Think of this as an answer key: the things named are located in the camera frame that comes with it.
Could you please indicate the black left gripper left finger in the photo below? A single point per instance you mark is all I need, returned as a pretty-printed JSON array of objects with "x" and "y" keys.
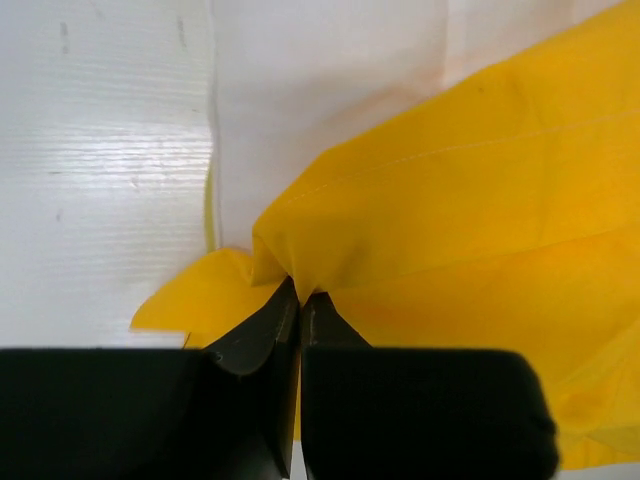
[{"x": 224, "y": 411}]

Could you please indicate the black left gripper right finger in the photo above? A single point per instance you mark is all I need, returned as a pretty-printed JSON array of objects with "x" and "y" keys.
[{"x": 417, "y": 413}]

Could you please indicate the yellow pillowcase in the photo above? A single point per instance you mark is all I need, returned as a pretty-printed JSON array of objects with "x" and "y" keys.
[{"x": 452, "y": 173}]

